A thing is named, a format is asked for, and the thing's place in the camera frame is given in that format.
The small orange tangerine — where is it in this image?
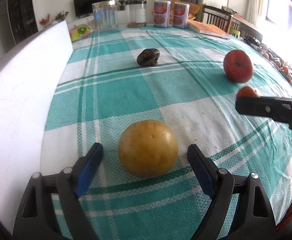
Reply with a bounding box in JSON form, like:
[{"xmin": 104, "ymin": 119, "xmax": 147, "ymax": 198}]
[{"xmin": 236, "ymin": 86, "xmax": 260, "ymax": 99}]

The black television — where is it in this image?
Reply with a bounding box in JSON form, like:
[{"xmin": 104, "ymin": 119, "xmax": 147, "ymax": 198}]
[{"xmin": 73, "ymin": 0, "xmax": 111, "ymax": 17}]

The small potted plant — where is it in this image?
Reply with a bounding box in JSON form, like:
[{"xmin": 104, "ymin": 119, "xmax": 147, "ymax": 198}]
[{"xmin": 118, "ymin": 0, "xmax": 125, "ymax": 11}]

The dark display cabinet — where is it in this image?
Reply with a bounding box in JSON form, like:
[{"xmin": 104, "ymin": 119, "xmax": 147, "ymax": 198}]
[{"xmin": 6, "ymin": 0, "xmax": 38, "ymax": 44}]

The dark brown chestnut far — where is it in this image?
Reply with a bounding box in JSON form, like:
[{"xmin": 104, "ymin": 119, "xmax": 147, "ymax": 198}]
[{"xmin": 136, "ymin": 48, "xmax": 160, "ymax": 67}]

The orange white canister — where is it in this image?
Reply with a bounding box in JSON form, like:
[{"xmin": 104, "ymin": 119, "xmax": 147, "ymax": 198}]
[
  {"xmin": 153, "ymin": 0, "xmax": 171, "ymax": 28},
  {"xmin": 173, "ymin": 2, "xmax": 190, "ymax": 29}
]

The orange lounge chair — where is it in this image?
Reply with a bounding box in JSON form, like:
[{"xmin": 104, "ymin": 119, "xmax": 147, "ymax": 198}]
[{"xmin": 151, "ymin": 0, "xmax": 203, "ymax": 22}]

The wooden side table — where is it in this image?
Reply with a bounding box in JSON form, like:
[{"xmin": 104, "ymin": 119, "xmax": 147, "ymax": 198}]
[{"xmin": 222, "ymin": 6, "xmax": 263, "ymax": 42}]

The teal plaid tablecloth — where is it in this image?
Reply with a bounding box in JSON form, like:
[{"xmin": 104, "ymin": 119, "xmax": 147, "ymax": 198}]
[{"xmin": 41, "ymin": 26, "xmax": 292, "ymax": 239}]

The white tv cabinet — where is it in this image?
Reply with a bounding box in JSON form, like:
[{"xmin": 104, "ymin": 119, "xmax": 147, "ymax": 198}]
[{"xmin": 67, "ymin": 10, "xmax": 128, "ymax": 30}]

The green leafy plant left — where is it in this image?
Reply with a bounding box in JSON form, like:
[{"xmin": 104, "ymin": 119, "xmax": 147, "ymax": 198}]
[{"xmin": 55, "ymin": 10, "xmax": 69, "ymax": 21}]

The clear jar gold lid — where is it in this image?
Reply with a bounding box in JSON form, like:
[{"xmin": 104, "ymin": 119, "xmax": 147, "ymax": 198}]
[{"xmin": 92, "ymin": 0, "xmax": 118, "ymax": 31}]

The red flower plant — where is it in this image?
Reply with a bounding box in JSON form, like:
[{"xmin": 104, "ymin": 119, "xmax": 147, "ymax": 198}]
[{"xmin": 39, "ymin": 14, "xmax": 50, "ymax": 28}]

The wooden chair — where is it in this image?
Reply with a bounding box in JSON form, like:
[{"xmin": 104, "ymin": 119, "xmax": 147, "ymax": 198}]
[{"xmin": 201, "ymin": 5, "xmax": 233, "ymax": 33}]

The orange book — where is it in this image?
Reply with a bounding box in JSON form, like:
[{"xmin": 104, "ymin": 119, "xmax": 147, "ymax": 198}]
[{"xmin": 187, "ymin": 20, "xmax": 230, "ymax": 39}]

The right orange white canister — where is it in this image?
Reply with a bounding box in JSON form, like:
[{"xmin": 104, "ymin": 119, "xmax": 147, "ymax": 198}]
[{"xmin": 173, "ymin": 2, "xmax": 190, "ymax": 29}]

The yellow round pear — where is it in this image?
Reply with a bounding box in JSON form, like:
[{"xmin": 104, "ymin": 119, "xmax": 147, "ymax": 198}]
[{"xmin": 118, "ymin": 119, "xmax": 179, "ymax": 178}]

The fruit basket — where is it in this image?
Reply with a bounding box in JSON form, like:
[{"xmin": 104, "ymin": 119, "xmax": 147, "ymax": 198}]
[{"xmin": 243, "ymin": 36, "xmax": 292, "ymax": 86}]

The white foam board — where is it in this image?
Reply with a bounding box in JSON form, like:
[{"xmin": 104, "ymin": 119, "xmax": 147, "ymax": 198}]
[{"xmin": 0, "ymin": 21, "xmax": 73, "ymax": 232}]

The left orange white canister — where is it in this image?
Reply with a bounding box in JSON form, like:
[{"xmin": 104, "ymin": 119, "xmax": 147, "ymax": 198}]
[{"xmin": 153, "ymin": 0, "xmax": 171, "ymax": 28}]

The red apple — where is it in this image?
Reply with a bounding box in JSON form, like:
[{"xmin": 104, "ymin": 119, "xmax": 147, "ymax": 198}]
[{"xmin": 223, "ymin": 49, "xmax": 254, "ymax": 83}]

